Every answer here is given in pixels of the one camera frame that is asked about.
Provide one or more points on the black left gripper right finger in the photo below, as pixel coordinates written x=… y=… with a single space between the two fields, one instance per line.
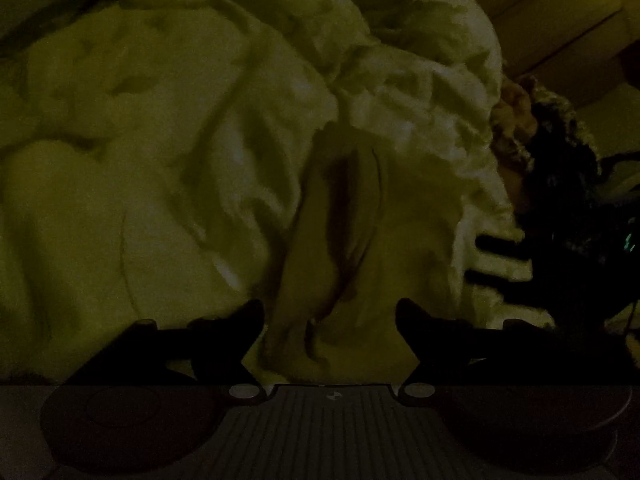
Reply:
x=444 y=348

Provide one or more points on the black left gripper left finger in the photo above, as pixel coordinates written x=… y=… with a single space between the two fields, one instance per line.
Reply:
x=218 y=346

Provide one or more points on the plain beige small garment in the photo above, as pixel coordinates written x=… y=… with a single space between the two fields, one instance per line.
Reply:
x=373 y=227

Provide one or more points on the dark patterned cloth pile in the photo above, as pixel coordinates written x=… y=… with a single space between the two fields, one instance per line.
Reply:
x=582 y=240

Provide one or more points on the leaf-patterned white bedsheet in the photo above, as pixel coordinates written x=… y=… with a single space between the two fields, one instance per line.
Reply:
x=154 y=155

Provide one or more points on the wooden slatted furniture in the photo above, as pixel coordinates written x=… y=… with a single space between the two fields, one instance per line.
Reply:
x=570 y=46

